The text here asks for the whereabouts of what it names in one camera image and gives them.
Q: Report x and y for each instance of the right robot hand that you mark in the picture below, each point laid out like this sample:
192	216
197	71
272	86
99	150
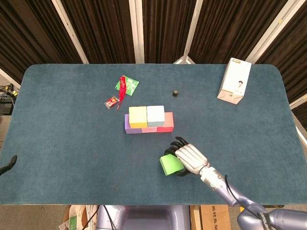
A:
190	155

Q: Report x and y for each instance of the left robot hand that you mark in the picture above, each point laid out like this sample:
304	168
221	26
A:
8	164

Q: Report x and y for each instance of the green foam cube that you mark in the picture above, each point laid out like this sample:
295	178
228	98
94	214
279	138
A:
170	164

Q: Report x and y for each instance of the red foam cube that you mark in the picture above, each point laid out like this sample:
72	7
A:
168	122

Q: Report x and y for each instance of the pink foam cube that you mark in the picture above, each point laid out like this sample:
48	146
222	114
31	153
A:
149	129

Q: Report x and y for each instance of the yellow foam cube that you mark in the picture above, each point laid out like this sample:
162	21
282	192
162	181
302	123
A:
138	116

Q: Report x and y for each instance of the purple foam cube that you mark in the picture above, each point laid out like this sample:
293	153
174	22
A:
127	127

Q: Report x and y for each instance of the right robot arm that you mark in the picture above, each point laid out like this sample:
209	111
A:
230	191

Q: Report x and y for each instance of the teal felt table cover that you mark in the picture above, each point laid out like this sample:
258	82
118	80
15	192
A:
60	155

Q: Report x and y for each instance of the wooden plank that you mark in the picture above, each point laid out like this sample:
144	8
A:
195	218

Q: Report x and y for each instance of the black bottle cap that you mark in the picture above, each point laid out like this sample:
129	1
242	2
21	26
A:
175	93

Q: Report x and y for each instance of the brown cardboard box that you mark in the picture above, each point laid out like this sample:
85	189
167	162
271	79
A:
213	218

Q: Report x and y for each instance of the grey robot torso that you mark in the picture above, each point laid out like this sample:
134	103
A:
148	218

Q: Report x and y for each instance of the white green paper bag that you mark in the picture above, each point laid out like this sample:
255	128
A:
73	220

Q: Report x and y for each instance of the white carton box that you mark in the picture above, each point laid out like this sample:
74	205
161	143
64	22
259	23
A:
235	79

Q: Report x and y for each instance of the green paper packet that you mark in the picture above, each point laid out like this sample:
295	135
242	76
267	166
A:
132	86

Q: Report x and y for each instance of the metal stand foot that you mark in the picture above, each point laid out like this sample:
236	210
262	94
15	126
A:
183	61

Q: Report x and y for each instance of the red feather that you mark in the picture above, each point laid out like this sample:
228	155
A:
122	88

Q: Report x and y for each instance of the red candy wrapper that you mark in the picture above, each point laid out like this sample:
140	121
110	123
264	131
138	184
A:
110	102

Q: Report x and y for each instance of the dark brown curtain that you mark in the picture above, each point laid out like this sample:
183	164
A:
105	28

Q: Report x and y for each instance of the white frame post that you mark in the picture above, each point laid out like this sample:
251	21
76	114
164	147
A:
69	31
136	31
7	77
272	31
193	31
299	101

